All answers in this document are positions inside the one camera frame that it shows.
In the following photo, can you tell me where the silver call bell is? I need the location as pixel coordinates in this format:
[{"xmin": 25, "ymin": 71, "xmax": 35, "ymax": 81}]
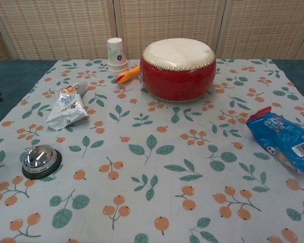
[{"xmin": 21, "ymin": 144, "xmax": 62, "ymax": 181}]

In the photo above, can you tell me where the silver foil snack packet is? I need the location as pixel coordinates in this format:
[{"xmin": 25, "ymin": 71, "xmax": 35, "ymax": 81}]
[{"xmin": 45, "ymin": 83, "xmax": 89, "ymax": 131}]

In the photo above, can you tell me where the stack of floral paper cups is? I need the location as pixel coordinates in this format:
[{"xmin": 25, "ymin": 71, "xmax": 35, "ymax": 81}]
[{"xmin": 107, "ymin": 37, "xmax": 129, "ymax": 74}]

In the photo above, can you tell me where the orange rubber chicken toy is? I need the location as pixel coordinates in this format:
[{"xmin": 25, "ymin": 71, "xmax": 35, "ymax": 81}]
[{"xmin": 115, "ymin": 64, "xmax": 141, "ymax": 85}]

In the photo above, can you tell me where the woven folding screen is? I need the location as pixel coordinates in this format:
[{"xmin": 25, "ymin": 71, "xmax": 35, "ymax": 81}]
[{"xmin": 0, "ymin": 0, "xmax": 304, "ymax": 61}]

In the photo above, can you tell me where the floral fruit print tablecloth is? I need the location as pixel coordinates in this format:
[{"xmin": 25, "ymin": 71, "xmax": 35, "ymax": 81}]
[{"xmin": 0, "ymin": 58, "xmax": 304, "ymax": 243}]

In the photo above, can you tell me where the red Chinese drum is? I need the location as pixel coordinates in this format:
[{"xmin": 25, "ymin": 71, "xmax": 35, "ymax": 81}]
[{"xmin": 139, "ymin": 37, "xmax": 216, "ymax": 103}]

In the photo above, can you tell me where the blue snack bag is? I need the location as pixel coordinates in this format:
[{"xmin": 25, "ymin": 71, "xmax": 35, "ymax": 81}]
[{"xmin": 245, "ymin": 106, "xmax": 304, "ymax": 176}]

